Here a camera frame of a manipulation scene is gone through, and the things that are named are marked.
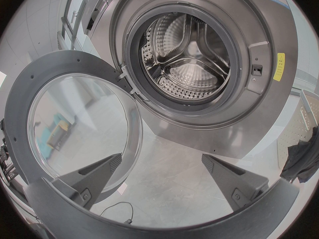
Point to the cream laundry basket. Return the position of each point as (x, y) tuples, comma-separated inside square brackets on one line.
[(297, 131)]

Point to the washing machine door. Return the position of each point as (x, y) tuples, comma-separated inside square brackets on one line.
[(21, 103)]

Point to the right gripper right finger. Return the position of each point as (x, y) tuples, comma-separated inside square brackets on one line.
[(233, 177)]

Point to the black garment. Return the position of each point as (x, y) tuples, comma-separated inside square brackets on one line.
[(302, 160)]

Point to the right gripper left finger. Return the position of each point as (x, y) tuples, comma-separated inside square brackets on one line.
[(93, 174)]

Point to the grey washing machine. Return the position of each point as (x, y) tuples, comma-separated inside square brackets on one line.
[(259, 28)]

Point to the window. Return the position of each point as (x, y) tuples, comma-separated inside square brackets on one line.
[(72, 14)]

